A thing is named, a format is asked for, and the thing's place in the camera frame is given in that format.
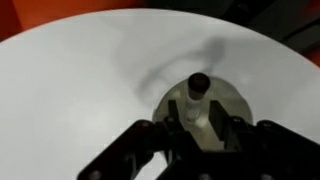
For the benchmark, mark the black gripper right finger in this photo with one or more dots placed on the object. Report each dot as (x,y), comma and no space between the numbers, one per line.
(264,151)

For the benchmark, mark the white paper cup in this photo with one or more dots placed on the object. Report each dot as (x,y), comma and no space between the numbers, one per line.
(199,117)

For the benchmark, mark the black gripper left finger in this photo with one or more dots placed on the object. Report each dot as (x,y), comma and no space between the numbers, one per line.
(126,156)

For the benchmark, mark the black capped marker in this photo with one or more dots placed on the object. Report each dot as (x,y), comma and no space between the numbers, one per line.
(197,86)

